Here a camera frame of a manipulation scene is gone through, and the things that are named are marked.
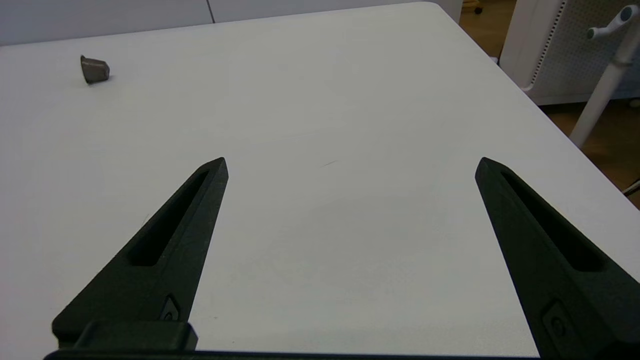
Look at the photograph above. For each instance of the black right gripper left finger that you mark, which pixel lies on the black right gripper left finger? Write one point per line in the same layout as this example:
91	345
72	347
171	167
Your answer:
170	260

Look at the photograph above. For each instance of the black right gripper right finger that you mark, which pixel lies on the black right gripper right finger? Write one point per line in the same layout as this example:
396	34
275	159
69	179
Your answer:
545	260

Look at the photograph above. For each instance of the grey coffee capsule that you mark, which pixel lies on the grey coffee capsule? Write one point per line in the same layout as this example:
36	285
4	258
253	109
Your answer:
95	71

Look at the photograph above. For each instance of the white side table leg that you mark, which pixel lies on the white side table leg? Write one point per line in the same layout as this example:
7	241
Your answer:
600	95

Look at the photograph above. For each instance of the white perforated panel cabinet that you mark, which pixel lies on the white perforated panel cabinet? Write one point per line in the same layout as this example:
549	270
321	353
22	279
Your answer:
565	60

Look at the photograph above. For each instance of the yellow floor object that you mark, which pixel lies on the yellow floor object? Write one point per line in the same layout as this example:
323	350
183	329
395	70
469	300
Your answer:
471	6

